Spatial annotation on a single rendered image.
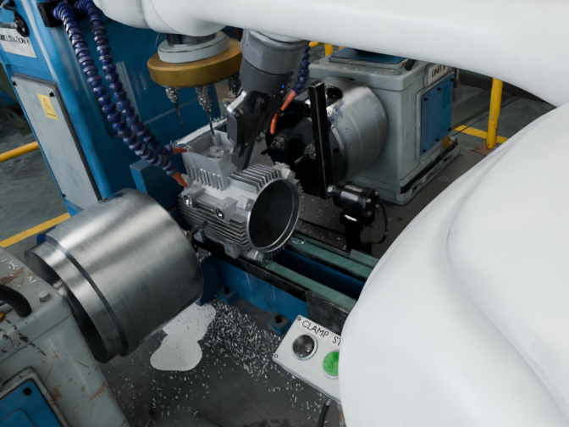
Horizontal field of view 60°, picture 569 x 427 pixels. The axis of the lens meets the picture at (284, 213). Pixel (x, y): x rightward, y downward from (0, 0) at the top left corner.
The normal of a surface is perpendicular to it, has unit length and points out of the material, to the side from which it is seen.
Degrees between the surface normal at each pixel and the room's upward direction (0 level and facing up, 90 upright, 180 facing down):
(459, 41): 92
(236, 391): 0
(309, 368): 25
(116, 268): 51
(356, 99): 39
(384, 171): 90
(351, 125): 58
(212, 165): 90
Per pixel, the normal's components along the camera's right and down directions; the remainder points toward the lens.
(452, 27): -0.57, 0.36
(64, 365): 0.75, 0.28
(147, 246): 0.49, -0.30
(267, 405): -0.13, -0.82
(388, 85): -0.65, 0.49
